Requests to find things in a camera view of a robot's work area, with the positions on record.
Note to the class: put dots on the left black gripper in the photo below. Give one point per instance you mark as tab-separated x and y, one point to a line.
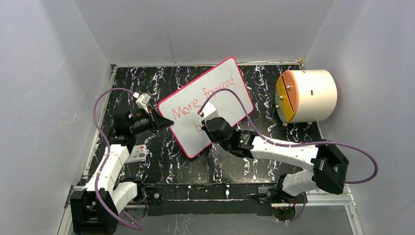
156	122

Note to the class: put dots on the pink-framed whiteboard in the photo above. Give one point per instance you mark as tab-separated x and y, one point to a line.
224	87

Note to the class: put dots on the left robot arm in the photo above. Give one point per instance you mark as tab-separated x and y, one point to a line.
96	208

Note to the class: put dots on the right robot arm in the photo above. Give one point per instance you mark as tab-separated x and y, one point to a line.
324	166

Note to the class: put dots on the whiteboard metal stand leg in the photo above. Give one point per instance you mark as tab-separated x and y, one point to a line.
205	153

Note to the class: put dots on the white printed label card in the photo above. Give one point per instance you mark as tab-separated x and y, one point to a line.
139	154

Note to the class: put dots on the white cylindrical drum device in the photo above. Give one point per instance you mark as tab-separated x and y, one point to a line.
305	96

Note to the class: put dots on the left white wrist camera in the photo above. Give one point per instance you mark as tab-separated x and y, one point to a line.
142	100

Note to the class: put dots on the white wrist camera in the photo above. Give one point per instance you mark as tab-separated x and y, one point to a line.
142	100
208	112

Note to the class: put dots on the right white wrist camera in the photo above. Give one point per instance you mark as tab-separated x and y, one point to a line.
208	112

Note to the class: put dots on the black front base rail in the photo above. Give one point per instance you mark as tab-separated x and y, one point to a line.
169	199

